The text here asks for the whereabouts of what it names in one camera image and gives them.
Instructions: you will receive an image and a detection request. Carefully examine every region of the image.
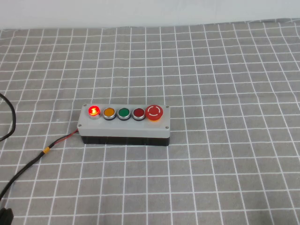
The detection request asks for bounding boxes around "dark red push button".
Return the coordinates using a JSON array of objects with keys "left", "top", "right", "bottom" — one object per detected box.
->
[{"left": 132, "top": 107, "right": 146, "bottom": 122}]

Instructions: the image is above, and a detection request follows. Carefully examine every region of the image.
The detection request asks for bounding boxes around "red mushroom emergency stop button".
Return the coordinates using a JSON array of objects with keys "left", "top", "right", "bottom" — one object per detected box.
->
[{"left": 144, "top": 104, "right": 164, "bottom": 123}]

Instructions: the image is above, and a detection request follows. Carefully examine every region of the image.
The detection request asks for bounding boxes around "green push button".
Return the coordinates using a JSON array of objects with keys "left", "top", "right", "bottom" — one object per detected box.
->
[{"left": 117, "top": 107, "right": 131, "bottom": 121}]

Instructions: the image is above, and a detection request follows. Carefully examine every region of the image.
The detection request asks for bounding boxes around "grey black button control box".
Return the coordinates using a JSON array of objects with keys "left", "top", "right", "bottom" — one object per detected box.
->
[{"left": 77, "top": 104, "right": 171, "bottom": 147}]

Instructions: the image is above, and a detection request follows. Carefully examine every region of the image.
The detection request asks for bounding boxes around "yellow push button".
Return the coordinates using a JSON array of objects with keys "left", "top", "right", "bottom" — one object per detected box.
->
[{"left": 102, "top": 107, "right": 116, "bottom": 121}]

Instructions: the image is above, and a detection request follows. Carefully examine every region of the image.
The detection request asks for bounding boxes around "red indicator lamp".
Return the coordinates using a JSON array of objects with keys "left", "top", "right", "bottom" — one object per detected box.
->
[{"left": 87, "top": 105, "right": 101, "bottom": 120}]

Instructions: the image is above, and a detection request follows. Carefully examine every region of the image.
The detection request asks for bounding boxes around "grey white-checked tablecloth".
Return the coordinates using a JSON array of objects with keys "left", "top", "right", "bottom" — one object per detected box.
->
[{"left": 0, "top": 17, "right": 300, "bottom": 225}]

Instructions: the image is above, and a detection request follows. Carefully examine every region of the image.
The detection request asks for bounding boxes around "black red power cable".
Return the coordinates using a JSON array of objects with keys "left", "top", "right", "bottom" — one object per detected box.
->
[{"left": 0, "top": 129, "right": 80, "bottom": 201}]

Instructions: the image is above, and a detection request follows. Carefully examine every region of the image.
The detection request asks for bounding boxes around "black looped cable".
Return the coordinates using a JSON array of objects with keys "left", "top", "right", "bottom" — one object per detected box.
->
[{"left": 0, "top": 93, "right": 17, "bottom": 142}]

